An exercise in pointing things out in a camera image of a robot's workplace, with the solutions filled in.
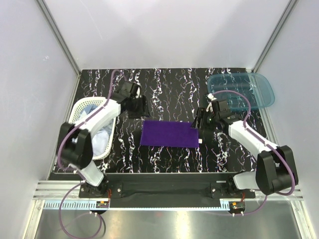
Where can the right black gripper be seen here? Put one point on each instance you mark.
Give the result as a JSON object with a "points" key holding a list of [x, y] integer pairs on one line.
{"points": [[201, 114]]}

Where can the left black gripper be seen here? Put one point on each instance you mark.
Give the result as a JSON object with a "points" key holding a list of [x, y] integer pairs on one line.
{"points": [[143, 111]]}

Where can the purple towel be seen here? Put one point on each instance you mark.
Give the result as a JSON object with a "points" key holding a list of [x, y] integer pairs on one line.
{"points": [[169, 134]]}

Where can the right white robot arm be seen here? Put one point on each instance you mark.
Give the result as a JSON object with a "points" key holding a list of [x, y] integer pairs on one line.
{"points": [[275, 168]]}

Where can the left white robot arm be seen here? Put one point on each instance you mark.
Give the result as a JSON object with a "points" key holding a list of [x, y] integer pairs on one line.
{"points": [[75, 139]]}

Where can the white plastic basket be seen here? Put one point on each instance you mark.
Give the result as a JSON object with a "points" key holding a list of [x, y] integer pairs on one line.
{"points": [[79, 106]]}

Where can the light blue towel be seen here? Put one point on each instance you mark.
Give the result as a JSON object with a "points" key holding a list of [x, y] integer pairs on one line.
{"points": [[101, 138]]}

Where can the teal transparent plastic tray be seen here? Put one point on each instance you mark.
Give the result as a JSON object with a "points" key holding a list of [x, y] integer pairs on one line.
{"points": [[241, 90]]}

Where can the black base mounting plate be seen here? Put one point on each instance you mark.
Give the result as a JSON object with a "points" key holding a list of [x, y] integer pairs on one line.
{"points": [[148, 202]]}

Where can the right connector box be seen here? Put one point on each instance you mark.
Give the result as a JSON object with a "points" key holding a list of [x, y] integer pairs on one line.
{"points": [[239, 205]]}

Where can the connector box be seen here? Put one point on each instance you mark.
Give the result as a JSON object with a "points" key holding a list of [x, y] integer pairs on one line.
{"points": [[102, 204], [239, 205]]}

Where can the left connector box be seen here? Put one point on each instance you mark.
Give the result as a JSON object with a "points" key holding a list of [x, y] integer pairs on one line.
{"points": [[102, 204]]}

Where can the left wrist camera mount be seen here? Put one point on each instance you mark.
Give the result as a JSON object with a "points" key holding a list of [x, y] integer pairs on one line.
{"points": [[138, 93]]}

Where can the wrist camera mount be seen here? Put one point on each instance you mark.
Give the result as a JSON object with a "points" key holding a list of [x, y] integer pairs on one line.
{"points": [[211, 99], [138, 93]]}

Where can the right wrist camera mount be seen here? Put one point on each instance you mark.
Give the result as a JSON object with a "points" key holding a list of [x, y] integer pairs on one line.
{"points": [[211, 99]]}

